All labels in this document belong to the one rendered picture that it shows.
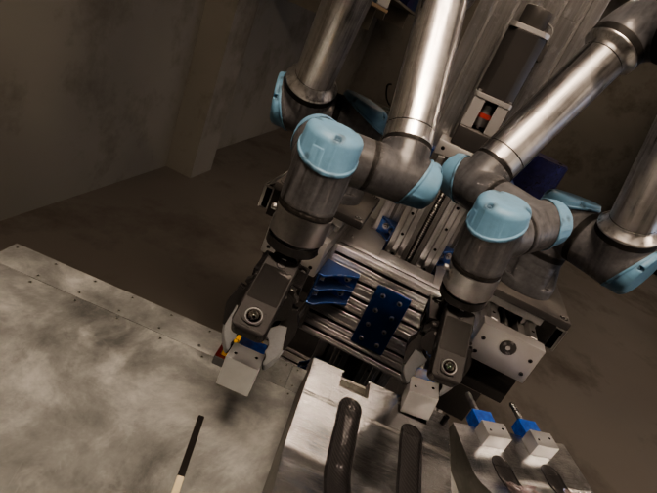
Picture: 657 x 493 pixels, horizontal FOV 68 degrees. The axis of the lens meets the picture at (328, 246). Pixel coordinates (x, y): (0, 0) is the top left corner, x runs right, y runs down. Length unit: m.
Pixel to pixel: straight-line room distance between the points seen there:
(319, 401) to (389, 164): 0.39
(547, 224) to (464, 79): 0.59
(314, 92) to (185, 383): 0.62
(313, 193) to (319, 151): 0.05
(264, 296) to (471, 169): 0.41
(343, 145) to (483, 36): 0.75
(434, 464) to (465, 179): 0.45
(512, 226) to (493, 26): 0.68
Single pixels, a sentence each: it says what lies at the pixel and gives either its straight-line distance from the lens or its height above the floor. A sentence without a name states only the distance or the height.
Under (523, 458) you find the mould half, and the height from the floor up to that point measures 0.85.
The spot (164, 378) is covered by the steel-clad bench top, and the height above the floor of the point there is 0.80.
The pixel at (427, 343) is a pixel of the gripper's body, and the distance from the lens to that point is 0.79.
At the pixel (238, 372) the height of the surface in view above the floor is 0.94.
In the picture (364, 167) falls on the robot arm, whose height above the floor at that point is 1.25.
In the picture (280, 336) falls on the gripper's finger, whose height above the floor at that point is 1.01.
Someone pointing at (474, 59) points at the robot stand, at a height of 1.43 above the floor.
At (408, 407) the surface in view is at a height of 0.91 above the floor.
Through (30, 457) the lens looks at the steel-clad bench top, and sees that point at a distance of 0.78.
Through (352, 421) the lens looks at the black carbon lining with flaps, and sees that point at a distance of 0.82.
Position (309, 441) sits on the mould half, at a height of 0.88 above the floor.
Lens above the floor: 1.43
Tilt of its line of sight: 25 degrees down
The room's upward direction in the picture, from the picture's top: 24 degrees clockwise
